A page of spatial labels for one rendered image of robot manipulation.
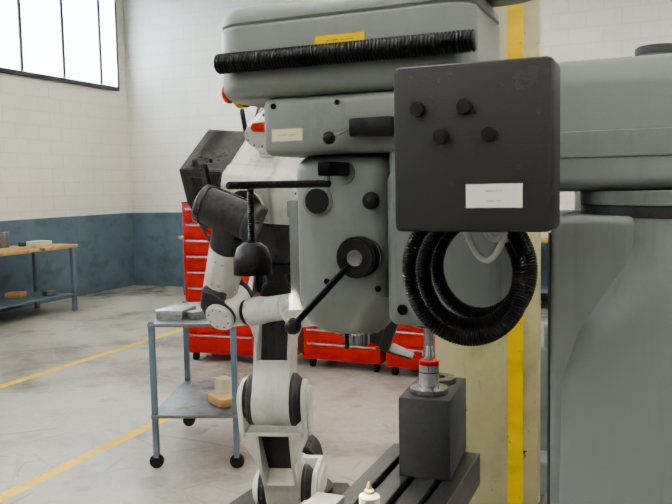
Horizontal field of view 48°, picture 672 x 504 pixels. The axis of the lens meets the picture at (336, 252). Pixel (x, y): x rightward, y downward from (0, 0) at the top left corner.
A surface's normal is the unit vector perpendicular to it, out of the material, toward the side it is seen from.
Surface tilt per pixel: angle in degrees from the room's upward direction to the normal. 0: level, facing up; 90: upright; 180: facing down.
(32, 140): 90
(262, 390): 60
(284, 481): 36
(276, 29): 90
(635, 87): 90
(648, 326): 91
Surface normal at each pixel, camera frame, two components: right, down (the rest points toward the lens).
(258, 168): -0.08, -0.77
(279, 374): -0.11, -0.40
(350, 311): -0.33, 0.54
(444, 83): -0.39, 0.09
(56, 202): 0.92, 0.01
